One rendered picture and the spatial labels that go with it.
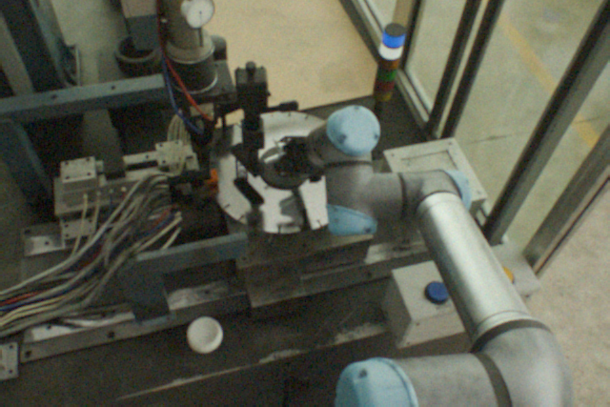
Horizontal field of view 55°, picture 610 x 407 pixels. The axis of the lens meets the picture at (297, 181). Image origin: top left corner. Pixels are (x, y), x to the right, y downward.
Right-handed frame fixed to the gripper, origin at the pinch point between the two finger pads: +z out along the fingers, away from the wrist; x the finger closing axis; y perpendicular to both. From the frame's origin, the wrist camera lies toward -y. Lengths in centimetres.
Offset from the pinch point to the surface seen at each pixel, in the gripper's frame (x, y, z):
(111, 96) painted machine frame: -17.4, 36.9, 12.2
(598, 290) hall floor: 37, -134, 64
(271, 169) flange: -0.3, 5.2, 4.4
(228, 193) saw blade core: 4.6, 14.4, 4.9
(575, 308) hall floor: 43, -122, 64
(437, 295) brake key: 27.4, -22.4, -11.6
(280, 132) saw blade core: -9.7, 0.9, 10.2
